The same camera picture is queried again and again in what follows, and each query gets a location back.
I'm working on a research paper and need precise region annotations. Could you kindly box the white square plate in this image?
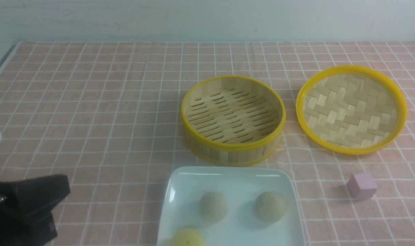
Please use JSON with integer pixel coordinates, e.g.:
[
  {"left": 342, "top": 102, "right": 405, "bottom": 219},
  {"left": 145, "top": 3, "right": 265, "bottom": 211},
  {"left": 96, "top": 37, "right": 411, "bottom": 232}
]
[{"left": 157, "top": 166, "right": 306, "bottom": 246}]

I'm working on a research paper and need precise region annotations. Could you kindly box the yellow steamed bun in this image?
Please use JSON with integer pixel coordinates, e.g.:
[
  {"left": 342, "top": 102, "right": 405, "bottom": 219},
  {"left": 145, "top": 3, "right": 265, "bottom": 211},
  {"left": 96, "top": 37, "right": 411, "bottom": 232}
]
[{"left": 170, "top": 228, "right": 205, "bottom": 246}]

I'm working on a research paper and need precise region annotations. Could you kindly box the yellow bamboo steamer basket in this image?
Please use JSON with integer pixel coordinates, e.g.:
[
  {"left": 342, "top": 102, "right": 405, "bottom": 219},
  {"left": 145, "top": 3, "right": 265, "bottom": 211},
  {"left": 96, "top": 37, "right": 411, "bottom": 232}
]
[{"left": 181, "top": 76, "right": 286, "bottom": 167}]

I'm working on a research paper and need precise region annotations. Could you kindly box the pink cube block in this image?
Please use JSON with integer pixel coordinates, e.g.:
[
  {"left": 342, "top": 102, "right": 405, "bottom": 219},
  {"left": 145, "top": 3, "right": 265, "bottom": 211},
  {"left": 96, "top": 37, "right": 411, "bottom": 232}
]
[{"left": 346, "top": 172, "right": 377, "bottom": 201}]

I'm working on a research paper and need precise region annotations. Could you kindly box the pale steamed bun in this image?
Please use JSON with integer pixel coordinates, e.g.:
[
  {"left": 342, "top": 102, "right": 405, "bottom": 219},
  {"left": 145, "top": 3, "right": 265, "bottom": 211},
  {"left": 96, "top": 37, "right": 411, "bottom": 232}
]
[
  {"left": 255, "top": 192, "right": 287, "bottom": 223},
  {"left": 198, "top": 191, "right": 228, "bottom": 223}
]

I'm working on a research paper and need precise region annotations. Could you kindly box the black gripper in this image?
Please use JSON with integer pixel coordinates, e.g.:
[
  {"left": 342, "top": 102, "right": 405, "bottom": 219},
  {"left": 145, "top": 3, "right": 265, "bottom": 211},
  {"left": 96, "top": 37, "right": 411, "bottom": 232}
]
[{"left": 0, "top": 174, "right": 71, "bottom": 246}]

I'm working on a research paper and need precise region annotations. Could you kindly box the yellow woven steamer lid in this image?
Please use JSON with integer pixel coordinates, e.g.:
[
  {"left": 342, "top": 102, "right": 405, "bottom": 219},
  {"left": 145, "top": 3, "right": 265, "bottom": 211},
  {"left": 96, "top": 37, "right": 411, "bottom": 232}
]
[{"left": 296, "top": 65, "right": 408, "bottom": 155}]

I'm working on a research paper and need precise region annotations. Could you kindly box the pink checkered tablecloth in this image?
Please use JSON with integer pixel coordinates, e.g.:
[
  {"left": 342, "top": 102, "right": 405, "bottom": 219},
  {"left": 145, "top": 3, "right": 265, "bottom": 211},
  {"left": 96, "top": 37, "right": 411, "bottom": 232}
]
[{"left": 0, "top": 41, "right": 415, "bottom": 246}]

